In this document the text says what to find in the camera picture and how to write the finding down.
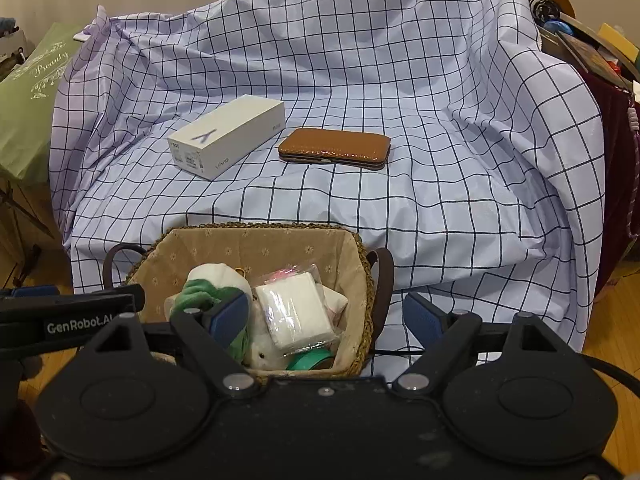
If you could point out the woven lined basket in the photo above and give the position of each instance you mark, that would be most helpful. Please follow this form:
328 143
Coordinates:
250 245

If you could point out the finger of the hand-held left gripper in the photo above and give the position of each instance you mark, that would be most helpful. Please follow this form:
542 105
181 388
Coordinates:
35 290
75 301

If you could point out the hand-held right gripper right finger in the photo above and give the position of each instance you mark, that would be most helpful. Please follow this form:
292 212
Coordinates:
425 317

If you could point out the white cardboard box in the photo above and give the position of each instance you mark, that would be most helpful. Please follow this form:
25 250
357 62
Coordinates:
225 135

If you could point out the clear packet with pink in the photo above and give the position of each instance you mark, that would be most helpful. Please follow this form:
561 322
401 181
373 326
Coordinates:
285 275

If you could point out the maroon velvet cloth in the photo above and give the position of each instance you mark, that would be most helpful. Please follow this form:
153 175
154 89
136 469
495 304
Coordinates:
615 160

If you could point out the green plush toy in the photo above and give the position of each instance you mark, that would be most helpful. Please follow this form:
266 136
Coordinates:
215 280

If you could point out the black white striped object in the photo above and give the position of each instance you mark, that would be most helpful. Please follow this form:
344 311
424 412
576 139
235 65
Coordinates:
545 10

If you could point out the teal tape roll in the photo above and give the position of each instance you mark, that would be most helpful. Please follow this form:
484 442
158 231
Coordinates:
310 360

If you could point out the white tissue packet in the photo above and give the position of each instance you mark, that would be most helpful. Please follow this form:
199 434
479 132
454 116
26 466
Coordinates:
335 302
295 310

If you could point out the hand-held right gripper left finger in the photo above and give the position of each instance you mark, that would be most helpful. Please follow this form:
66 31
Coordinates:
230 312

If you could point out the yellow card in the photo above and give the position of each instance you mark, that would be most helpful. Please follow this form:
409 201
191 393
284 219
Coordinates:
620 40

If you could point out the green paper bag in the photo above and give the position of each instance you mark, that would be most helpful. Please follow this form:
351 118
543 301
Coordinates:
30 110

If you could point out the cream soft puff ball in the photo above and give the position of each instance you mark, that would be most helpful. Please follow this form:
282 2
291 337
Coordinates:
262 350

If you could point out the blue ball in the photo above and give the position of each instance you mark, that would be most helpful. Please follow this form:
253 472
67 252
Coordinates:
555 26

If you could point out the brown leather case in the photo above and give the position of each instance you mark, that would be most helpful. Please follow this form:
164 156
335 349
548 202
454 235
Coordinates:
335 147

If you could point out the checked lilac bed sheet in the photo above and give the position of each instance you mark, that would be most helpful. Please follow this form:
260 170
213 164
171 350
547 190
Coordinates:
400 85

